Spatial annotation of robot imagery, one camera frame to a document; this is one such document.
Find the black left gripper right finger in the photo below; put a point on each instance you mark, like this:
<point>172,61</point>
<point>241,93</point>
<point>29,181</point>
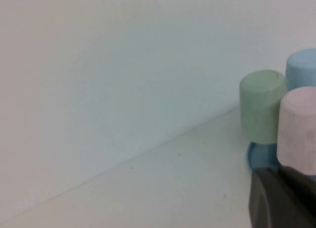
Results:
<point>301,188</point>

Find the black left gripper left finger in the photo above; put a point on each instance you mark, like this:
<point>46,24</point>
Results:
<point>266,203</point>

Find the pink plastic cup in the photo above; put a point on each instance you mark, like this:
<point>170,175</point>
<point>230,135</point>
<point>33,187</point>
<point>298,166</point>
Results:
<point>296,129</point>

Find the blue cup stand white caps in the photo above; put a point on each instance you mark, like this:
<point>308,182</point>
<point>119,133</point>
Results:
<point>261,156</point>

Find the green plastic cup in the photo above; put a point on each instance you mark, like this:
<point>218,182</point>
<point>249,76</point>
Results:
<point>261,107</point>

